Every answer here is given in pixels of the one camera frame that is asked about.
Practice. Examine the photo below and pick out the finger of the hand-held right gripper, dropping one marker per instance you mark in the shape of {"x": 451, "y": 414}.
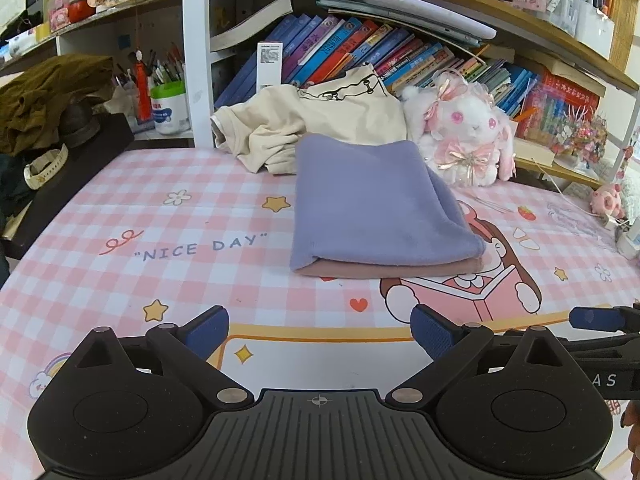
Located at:
{"x": 610, "y": 347}
{"x": 587, "y": 317}

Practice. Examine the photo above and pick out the green and white pen cup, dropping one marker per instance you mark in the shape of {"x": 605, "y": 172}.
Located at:
{"x": 170, "y": 107}

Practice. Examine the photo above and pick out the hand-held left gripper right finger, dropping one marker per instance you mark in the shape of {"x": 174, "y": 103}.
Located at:
{"x": 429, "y": 332}

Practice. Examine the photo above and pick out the olive green garment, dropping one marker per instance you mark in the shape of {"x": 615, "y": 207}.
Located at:
{"x": 45, "y": 95}

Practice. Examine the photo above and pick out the small pink plush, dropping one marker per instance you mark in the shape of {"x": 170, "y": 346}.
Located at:
{"x": 607, "y": 200}

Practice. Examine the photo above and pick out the small white upright box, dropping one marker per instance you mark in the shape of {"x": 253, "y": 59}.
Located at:
{"x": 269, "y": 65}

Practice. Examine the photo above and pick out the person's right hand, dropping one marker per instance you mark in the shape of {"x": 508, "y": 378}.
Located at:
{"x": 635, "y": 435}

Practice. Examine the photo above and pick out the black side table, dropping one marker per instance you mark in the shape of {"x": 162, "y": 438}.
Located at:
{"x": 95, "y": 150}

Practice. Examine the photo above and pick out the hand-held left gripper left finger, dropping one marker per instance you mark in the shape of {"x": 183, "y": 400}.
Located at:
{"x": 210, "y": 332}

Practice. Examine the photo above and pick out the bunch of pens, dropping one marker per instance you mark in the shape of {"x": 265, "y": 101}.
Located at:
{"x": 160, "y": 67}

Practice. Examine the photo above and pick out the row of colourful books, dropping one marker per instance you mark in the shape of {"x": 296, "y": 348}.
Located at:
{"x": 350, "y": 45}

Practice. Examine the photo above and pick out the white tablet device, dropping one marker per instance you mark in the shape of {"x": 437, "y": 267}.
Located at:
{"x": 425, "y": 10}

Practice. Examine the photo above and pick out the cream wrist watch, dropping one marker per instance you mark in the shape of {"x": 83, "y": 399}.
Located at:
{"x": 45, "y": 167}

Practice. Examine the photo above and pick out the white shelf unit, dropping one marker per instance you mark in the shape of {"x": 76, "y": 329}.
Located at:
{"x": 197, "y": 60}

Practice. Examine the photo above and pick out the cream garment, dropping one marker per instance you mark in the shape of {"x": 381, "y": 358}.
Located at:
{"x": 325, "y": 110}

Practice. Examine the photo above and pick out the pink checkered table mat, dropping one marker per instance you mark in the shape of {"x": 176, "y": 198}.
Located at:
{"x": 150, "y": 210}

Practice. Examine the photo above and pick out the white storage box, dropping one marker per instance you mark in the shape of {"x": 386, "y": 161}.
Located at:
{"x": 595, "y": 30}

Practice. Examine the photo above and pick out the red bottle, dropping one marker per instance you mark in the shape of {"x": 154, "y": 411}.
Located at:
{"x": 143, "y": 87}

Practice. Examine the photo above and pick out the red and white round figurine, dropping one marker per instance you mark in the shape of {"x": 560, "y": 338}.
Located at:
{"x": 81, "y": 5}

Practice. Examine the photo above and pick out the colourful flower decoration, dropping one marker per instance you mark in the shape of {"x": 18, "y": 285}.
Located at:
{"x": 585, "y": 132}

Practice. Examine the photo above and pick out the white and pink bunny plush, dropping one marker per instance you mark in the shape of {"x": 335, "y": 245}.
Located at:
{"x": 465, "y": 130}

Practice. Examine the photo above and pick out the red boxed book set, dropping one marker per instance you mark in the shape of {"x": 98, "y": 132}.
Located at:
{"x": 560, "y": 105}

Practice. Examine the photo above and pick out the purple and pink sweater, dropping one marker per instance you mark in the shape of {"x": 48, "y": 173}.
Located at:
{"x": 370, "y": 200}

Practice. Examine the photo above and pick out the dark round object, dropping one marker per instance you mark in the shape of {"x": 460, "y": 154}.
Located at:
{"x": 77, "y": 122}

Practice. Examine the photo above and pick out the dark teal cloth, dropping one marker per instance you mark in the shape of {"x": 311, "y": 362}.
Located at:
{"x": 10, "y": 185}

